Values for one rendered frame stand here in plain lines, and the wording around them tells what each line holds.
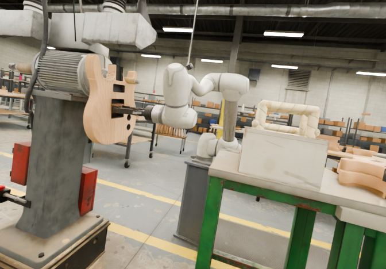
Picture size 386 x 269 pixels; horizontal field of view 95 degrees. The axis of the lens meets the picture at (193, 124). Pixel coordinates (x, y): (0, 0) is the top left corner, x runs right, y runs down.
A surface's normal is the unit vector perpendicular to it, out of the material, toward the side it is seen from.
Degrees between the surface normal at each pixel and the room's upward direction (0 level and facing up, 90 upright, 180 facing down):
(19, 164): 90
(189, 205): 90
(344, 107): 90
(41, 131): 90
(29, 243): 24
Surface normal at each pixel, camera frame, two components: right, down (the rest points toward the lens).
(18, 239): 0.04, -0.90
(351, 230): -0.30, 0.00
